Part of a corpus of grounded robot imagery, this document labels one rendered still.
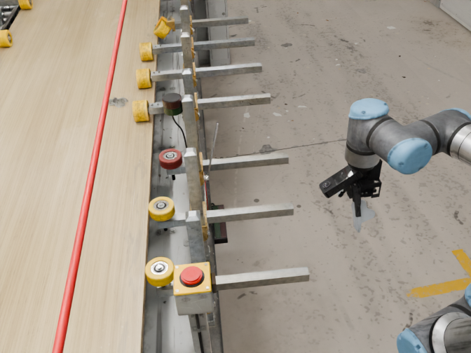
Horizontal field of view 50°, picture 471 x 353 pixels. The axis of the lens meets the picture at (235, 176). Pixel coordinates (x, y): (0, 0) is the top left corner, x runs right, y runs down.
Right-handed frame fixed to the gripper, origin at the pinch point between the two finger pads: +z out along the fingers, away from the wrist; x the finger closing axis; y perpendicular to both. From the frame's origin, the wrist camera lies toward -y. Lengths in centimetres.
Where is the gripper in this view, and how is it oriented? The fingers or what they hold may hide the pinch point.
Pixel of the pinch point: (346, 214)
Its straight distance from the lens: 149.9
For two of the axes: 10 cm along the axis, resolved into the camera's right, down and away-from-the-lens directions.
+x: -1.8, -6.3, 7.6
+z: 0.4, 7.6, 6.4
